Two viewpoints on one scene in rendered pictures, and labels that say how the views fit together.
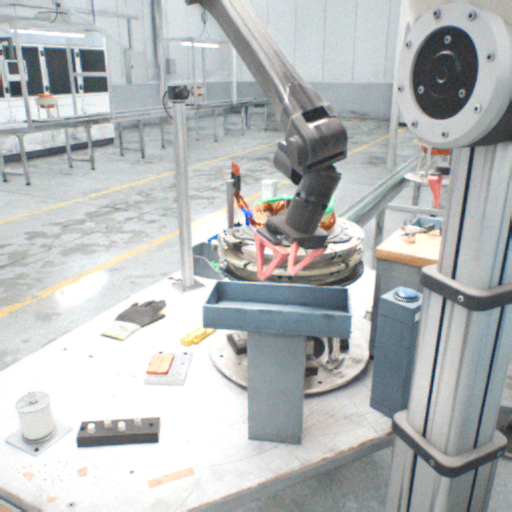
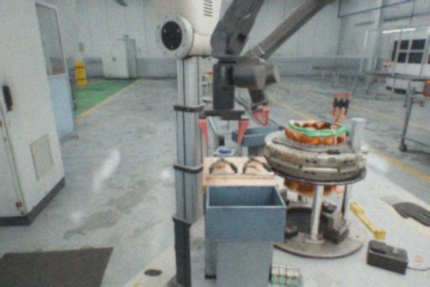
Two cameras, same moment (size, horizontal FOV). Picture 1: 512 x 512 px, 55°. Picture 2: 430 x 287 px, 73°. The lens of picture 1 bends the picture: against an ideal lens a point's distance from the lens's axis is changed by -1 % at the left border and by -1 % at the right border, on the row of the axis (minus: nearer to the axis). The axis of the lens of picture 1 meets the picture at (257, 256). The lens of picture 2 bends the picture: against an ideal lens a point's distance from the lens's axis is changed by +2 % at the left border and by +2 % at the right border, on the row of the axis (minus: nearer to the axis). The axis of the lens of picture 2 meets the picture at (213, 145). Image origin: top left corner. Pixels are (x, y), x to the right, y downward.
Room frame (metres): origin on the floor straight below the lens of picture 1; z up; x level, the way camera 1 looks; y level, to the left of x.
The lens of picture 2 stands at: (1.65, -0.86, 1.37)
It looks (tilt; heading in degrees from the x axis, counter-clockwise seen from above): 18 degrees down; 147
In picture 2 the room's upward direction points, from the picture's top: straight up
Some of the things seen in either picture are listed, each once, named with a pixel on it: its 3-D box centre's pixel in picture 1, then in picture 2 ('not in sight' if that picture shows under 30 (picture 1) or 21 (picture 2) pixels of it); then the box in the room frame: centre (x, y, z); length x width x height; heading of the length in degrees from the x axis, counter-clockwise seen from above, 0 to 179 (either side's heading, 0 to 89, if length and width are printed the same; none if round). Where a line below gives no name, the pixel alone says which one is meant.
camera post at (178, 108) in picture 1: (183, 199); not in sight; (1.45, 0.22, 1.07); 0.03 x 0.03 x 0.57; 38
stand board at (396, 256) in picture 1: (429, 248); (237, 173); (1.06, -0.40, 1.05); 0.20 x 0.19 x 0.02; 148
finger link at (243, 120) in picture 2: (445, 188); (233, 127); (1.07, -0.42, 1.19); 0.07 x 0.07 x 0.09; 59
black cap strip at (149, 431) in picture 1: (119, 431); not in sight; (0.75, 0.26, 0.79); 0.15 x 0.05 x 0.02; 96
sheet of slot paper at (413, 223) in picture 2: (136, 316); (415, 211); (1.24, 0.34, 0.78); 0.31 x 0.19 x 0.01; 153
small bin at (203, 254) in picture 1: (210, 260); not in sight; (1.59, 0.16, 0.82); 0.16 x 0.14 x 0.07; 62
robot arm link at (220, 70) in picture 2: not in sight; (226, 75); (1.06, -0.44, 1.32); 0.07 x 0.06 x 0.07; 26
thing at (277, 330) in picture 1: (277, 366); (261, 161); (0.78, -0.04, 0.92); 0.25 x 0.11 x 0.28; 82
